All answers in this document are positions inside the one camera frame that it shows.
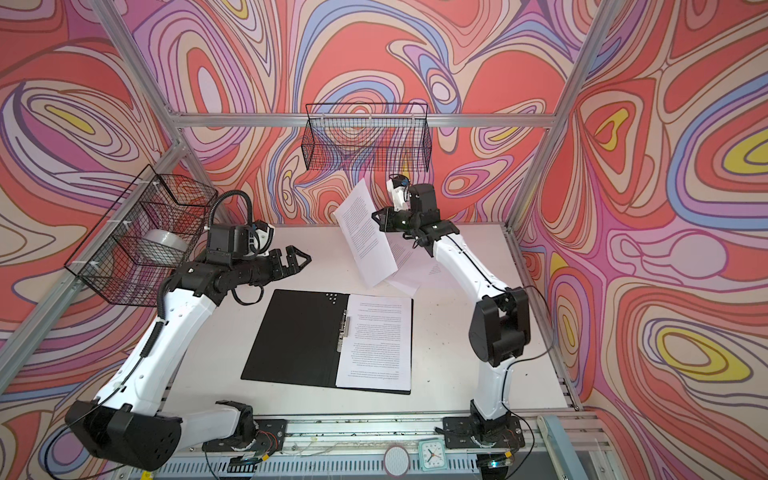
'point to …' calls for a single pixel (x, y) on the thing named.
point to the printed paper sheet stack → (369, 245)
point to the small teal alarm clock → (432, 454)
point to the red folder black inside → (300, 338)
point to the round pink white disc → (396, 461)
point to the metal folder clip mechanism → (344, 330)
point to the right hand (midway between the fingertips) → (374, 220)
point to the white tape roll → (166, 237)
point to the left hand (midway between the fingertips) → (301, 260)
